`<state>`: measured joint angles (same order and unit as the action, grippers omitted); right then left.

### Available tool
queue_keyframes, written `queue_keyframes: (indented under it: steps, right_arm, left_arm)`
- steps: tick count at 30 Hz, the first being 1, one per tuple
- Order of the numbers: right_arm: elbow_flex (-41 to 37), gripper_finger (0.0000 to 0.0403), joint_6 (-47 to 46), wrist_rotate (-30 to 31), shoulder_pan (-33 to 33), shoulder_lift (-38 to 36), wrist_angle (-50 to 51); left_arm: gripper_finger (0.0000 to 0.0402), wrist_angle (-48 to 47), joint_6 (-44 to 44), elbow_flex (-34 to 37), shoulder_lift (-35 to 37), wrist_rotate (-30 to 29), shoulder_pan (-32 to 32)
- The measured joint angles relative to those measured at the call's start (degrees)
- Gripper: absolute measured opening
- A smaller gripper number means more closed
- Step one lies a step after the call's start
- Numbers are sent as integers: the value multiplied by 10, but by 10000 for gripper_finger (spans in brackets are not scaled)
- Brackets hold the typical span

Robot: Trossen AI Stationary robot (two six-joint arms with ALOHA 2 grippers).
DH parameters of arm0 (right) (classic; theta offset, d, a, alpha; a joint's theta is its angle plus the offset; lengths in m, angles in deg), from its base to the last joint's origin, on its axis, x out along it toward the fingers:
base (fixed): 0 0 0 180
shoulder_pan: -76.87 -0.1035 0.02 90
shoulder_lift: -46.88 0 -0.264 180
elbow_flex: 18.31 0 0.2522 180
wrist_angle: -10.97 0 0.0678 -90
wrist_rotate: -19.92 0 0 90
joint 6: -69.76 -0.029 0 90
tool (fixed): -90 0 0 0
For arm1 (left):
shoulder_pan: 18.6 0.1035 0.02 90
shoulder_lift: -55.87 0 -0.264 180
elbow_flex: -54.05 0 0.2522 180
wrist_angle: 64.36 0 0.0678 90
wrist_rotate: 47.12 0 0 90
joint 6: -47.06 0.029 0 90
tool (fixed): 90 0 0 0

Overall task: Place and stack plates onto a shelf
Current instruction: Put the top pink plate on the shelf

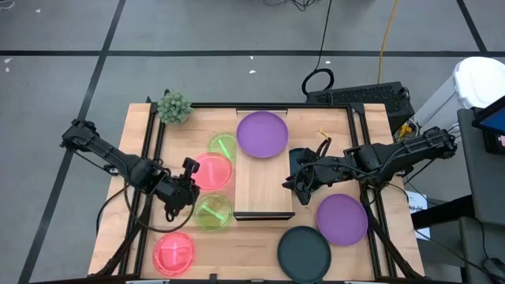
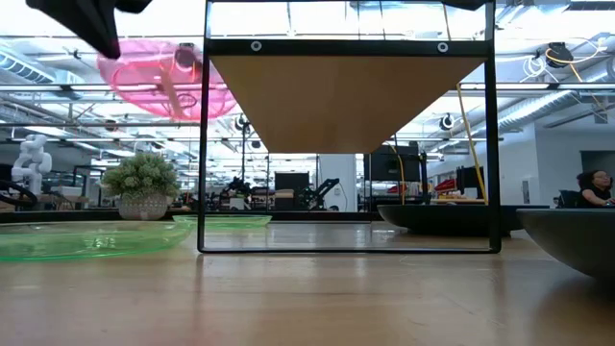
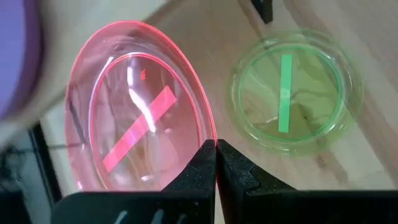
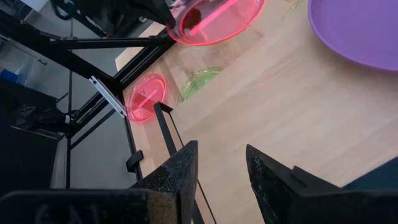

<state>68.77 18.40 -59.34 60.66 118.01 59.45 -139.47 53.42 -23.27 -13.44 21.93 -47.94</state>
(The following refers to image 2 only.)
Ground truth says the transparent pink plastic plate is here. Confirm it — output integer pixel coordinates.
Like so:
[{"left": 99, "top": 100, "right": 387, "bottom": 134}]
[{"left": 95, "top": 37, "right": 239, "bottom": 123}]

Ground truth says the dark teal plate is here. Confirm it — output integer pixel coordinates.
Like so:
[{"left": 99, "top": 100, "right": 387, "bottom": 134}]
[
  {"left": 516, "top": 208, "right": 615, "bottom": 284},
  {"left": 377, "top": 204, "right": 551, "bottom": 236}
]

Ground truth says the transparent green plastic plate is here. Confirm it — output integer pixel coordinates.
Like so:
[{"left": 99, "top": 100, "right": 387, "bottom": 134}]
[
  {"left": 0, "top": 219, "right": 194, "bottom": 263},
  {"left": 172, "top": 213, "right": 273, "bottom": 230}
]

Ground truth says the white robot figure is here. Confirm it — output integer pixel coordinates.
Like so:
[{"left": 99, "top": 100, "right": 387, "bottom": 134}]
[{"left": 10, "top": 134, "right": 53, "bottom": 197}]

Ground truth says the wooden tray block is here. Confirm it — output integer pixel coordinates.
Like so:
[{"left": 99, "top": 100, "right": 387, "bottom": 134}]
[{"left": 196, "top": 0, "right": 503, "bottom": 255}]

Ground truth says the small green potted plant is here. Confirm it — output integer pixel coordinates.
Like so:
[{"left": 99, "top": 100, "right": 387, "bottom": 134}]
[{"left": 100, "top": 152, "right": 182, "bottom": 221}]

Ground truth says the black monitor on stand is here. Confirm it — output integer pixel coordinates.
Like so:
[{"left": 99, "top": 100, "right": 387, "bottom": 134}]
[{"left": 363, "top": 142, "right": 429, "bottom": 183}]

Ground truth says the black office chair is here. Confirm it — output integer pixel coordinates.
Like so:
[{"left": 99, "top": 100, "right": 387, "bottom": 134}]
[{"left": 556, "top": 189, "right": 582, "bottom": 210}]

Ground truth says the person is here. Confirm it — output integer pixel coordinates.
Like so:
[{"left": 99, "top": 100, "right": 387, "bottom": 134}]
[{"left": 575, "top": 168, "right": 615, "bottom": 210}]

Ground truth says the black background screen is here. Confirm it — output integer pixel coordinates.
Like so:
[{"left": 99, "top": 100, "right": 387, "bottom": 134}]
[{"left": 274, "top": 171, "right": 311, "bottom": 191}]

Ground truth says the thick yellow cable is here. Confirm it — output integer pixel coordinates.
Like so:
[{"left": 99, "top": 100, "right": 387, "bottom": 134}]
[{"left": 455, "top": 82, "right": 490, "bottom": 206}]

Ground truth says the thin yellow cable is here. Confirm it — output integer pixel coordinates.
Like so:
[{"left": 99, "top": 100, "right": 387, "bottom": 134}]
[{"left": 387, "top": 142, "right": 407, "bottom": 207}]

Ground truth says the black table frame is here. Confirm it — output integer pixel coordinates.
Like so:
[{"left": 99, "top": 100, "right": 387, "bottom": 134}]
[{"left": 0, "top": 210, "right": 385, "bottom": 224}]

